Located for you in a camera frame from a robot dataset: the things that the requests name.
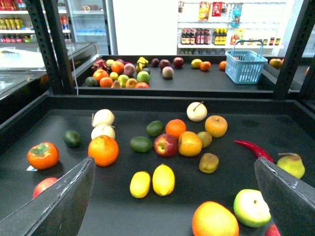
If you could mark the black metal fruit shelf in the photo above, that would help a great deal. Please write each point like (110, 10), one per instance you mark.
(273, 125)

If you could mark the far green apple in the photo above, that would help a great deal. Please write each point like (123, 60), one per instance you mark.
(143, 77)

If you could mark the far peach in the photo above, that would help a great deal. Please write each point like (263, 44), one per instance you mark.
(168, 72)

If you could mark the small green yellow fruit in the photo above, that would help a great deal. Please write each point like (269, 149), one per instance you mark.
(206, 138)

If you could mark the white pear with stem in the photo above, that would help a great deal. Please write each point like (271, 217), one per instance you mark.
(196, 111)

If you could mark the yellow banana bunch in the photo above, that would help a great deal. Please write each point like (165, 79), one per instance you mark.
(141, 64)

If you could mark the red apple near left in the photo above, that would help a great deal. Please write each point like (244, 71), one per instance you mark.
(43, 185)

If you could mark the green avocado upper centre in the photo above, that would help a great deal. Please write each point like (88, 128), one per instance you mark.
(155, 128)

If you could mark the large orange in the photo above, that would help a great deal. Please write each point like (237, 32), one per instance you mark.
(104, 150)

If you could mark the glass freezer chest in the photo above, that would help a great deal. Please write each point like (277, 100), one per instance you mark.
(23, 72)

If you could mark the yellow green pear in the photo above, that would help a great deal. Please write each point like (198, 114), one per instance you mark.
(292, 163)

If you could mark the orange yellow mango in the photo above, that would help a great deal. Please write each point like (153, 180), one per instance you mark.
(213, 219)

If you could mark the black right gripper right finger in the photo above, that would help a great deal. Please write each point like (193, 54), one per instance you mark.
(290, 200)

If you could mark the small blue basket far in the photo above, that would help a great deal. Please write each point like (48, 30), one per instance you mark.
(244, 67)

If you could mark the small orange mandarin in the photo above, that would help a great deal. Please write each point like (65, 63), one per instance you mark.
(175, 128)

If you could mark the white drinks shelf left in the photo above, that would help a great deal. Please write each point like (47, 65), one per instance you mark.
(16, 25)

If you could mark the golden yellow apple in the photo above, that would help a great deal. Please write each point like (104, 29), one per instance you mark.
(216, 126)

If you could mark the red chili pepper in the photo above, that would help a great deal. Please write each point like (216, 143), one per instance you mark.
(256, 150)

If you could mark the dark green avocado left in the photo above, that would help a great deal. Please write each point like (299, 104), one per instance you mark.
(72, 138)

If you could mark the white goods shelf right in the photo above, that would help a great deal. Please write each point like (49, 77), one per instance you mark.
(211, 27)

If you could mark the yellow lemon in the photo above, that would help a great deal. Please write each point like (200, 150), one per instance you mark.
(163, 180)
(140, 184)
(196, 63)

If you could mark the brown green kiwi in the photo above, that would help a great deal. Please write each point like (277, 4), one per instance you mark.
(208, 163)

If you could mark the orange persimmon green leaf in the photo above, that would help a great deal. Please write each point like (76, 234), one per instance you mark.
(43, 156)

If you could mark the green avocado lower centre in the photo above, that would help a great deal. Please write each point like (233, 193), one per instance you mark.
(141, 144)

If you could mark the red fruit near corner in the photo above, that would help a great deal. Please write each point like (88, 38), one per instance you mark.
(272, 230)

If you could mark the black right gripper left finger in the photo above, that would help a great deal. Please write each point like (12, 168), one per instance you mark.
(57, 211)

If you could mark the pink dragon fruit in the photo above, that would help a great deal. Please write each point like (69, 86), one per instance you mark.
(100, 64)

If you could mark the green white apple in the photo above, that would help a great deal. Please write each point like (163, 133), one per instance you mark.
(251, 209)

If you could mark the red yellow apple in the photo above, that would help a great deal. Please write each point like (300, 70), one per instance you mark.
(166, 145)

